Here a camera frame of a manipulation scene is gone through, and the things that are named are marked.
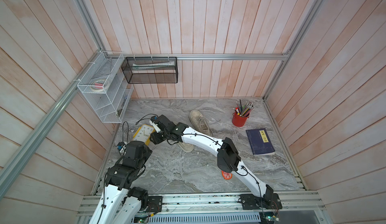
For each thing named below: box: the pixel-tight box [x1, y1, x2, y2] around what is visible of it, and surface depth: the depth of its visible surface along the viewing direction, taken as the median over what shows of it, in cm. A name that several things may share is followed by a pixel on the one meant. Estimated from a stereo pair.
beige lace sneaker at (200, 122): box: [188, 109, 214, 137], surface depth 102 cm
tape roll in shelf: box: [89, 78, 107, 93], surface depth 74 cm
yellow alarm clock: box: [132, 124, 157, 146], surface depth 99 cm
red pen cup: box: [231, 112, 250, 127], surface depth 105 cm
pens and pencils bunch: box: [232, 99, 255, 118], surface depth 99 cm
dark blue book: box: [245, 128, 276, 156], surface depth 97 cm
